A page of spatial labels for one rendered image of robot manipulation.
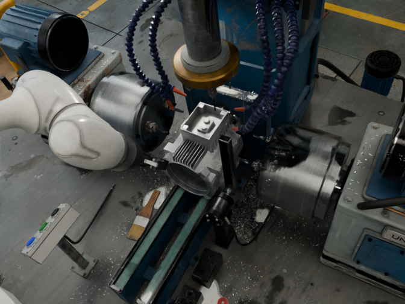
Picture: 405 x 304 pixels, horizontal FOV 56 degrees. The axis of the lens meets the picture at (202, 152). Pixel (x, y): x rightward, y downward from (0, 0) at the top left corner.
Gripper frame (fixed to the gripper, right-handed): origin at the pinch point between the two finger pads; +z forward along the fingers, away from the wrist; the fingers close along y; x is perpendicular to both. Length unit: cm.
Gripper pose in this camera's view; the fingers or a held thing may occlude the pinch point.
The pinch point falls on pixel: (160, 163)
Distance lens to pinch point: 111.3
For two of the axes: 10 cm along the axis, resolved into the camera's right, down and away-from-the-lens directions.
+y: -8.7, -3.2, 3.8
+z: 3.5, 1.5, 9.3
